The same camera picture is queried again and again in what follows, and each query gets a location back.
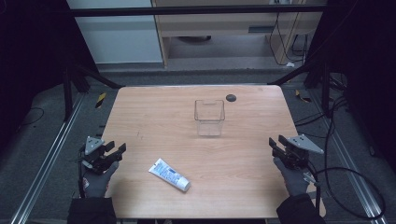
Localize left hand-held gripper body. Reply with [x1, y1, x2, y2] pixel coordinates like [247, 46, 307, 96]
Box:
[78, 135, 120, 175]

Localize white cabinet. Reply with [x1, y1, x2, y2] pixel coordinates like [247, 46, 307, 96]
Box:
[65, 0, 164, 65]

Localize thin black floor cable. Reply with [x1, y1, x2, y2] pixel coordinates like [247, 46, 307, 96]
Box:
[18, 106, 45, 128]

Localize aluminium floor rail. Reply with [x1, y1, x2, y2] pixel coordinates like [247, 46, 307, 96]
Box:
[311, 90, 390, 224]
[9, 92, 86, 224]

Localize white and blue tube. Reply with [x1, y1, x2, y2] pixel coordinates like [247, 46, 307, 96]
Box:
[148, 158, 191, 193]

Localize black crossbar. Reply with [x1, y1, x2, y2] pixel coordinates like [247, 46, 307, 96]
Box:
[69, 4, 329, 18]

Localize black hanging cables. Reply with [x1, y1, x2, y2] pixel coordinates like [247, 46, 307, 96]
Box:
[268, 11, 313, 67]

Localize black metal stand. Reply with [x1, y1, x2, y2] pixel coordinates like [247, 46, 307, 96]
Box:
[266, 57, 332, 118]
[61, 60, 126, 123]

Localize black looped cable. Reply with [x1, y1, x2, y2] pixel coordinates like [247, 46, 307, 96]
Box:
[306, 94, 388, 220]

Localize person's left hand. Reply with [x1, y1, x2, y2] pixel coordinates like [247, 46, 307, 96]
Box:
[81, 161, 120, 199]

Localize clear plastic container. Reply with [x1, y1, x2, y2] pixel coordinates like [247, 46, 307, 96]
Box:
[193, 99, 226, 137]

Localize person's right hand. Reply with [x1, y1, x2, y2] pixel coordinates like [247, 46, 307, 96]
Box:
[273, 157, 310, 197]

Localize light wooden desk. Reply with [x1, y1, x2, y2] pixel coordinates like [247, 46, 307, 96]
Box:
[150, 0, 329, 68]

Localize grey cable plug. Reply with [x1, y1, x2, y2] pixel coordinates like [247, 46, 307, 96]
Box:
[303, 172, 322, 188]

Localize yellow and black tape strip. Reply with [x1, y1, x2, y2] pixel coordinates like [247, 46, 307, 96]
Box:
[94, 91, 107, 109]
[294, 89, 313, 104]

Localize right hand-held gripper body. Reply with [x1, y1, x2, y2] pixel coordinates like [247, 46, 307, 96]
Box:
[272, 133, 325, 171]

